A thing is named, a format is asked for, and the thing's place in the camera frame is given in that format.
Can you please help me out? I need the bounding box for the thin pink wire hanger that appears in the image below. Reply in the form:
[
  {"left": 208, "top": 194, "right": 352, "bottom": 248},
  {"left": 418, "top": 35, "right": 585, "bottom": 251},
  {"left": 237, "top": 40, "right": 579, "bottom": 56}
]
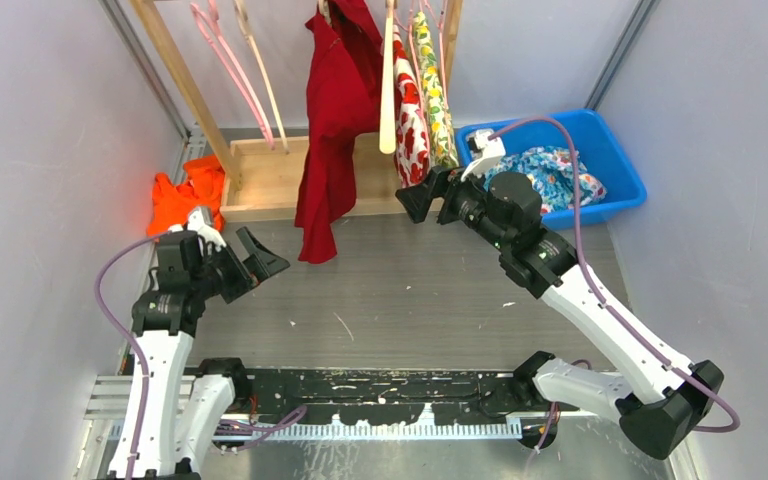
[{"left": 417, "top": 0, "right": 455, "bottom": 121}]

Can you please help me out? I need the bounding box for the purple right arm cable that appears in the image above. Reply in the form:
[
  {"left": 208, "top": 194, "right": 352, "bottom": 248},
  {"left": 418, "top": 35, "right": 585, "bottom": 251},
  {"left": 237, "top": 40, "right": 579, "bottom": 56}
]
[{"left": 486, "top": 115, "right": 742, "bottom": 434}]

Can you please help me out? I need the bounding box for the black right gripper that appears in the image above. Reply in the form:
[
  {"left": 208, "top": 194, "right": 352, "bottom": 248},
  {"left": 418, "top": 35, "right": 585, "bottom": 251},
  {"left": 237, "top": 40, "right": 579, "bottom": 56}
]
[{"left": 396, "top": 158, "right": 511, "bottom": 252}]

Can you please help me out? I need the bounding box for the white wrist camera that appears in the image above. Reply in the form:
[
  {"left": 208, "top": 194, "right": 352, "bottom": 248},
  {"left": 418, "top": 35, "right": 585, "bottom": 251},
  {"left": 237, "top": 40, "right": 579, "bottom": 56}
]
[
  {"left": 167, "top": 206, "right": 227, "bottom": 251},
  {"left": 461, "top": 129, "right": 506, "bottom": 181}
]

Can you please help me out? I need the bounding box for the thick pink hanger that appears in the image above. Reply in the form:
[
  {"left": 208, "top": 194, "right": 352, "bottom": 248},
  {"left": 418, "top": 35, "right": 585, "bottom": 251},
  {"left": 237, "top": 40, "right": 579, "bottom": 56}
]
[{"left": 189, "top": 1, "right": 275, "bottom": 148}]

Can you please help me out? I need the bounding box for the lemon print skirt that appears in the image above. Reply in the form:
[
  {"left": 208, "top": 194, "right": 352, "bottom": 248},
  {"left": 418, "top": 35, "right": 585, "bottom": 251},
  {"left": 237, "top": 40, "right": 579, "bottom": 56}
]
[{"left": 409, "top": 11, "right": 459, "bottom": 168}]

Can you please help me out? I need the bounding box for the cream wooden hanger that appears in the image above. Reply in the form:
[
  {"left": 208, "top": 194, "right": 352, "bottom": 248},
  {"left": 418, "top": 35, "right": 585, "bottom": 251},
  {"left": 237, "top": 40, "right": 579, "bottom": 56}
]
[{"left": 378, "top": 0, "right": 396, "bottom": 154}]

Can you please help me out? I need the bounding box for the red poppy print cloth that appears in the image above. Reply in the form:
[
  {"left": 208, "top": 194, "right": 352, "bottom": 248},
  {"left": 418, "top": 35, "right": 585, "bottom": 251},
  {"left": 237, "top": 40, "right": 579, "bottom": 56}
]
[{"left": 392, "top": 31, "right": 431, "bottom": 188}]

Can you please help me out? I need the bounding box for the orange cloth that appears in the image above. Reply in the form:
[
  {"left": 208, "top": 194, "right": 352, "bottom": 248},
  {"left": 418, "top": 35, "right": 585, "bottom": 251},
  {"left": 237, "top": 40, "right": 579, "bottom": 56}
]
[{"left": 146, "top": 155, "right": 226, "bottom": 236}]

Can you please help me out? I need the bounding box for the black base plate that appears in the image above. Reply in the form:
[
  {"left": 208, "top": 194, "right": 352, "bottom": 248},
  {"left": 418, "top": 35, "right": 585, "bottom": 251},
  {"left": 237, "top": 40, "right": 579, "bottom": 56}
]
[{"left": 228, "top": 368, "right": 549, "bottom": 426}]

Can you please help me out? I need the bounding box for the blue floral cloth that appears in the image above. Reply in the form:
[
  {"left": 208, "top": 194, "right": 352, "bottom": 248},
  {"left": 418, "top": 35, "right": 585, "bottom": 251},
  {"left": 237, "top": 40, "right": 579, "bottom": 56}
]
[{"left": 484, "top": 146, "right": 607, "bottom": 214}]

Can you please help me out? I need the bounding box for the beige wooden hanger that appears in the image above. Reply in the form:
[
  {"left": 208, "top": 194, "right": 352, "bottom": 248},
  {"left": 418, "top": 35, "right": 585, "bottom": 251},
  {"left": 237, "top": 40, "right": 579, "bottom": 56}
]
[{"left": 234, "top": 0, "right": 290, "bottom": 154}]

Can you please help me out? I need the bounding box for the wooden hanger rack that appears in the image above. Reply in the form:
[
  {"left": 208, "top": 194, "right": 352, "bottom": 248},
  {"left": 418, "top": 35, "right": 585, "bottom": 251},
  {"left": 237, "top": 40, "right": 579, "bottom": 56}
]
[{"left": 128, "top": 0, "right": 465, "bottom": 223}]

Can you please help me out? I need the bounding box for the blue plastic bin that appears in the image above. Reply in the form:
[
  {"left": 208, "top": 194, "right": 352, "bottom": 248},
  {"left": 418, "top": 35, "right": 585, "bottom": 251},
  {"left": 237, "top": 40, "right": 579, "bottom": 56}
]
[{"left": 455, "top": 108, "right": 649, "bottom": 231}]

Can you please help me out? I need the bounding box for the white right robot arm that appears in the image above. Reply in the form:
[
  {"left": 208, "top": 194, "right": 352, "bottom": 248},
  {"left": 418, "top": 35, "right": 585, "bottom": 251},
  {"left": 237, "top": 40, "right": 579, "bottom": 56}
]
[{"left": 395, "top": 167, "right": 724, "bottom": 460}]

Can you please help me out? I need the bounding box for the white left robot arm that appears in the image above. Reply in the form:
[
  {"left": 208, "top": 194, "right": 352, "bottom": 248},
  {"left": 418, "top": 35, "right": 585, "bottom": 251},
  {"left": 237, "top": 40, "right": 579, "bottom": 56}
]
[{"left": 94, "top": 227, "right": 289, "bottom": 479}]

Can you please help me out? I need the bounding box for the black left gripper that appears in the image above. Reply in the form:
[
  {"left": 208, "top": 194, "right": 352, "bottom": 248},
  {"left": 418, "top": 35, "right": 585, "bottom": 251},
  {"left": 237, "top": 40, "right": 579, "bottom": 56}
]
[{"left": 191, "top": 227, "right": 288, "bottom": 303}]

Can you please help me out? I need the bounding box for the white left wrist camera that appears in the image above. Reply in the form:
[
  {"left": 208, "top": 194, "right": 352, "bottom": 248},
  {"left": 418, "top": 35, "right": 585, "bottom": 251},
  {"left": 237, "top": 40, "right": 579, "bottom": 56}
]
[{"left": 167, "top": 206, "right": 227, "bottom": 251}]

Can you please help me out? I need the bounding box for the dark red cloth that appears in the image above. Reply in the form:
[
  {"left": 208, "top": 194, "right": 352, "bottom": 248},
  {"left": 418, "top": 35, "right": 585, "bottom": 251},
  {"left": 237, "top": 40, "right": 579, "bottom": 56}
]
[{"left": 294, "top": 0, "right": 383, "bottom": 264}]

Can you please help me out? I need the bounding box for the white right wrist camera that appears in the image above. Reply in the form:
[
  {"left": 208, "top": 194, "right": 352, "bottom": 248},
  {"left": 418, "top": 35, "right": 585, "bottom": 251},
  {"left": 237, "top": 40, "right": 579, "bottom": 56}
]
[{"left": 461, "top": 129, "right": 506, "bottom": 181}]

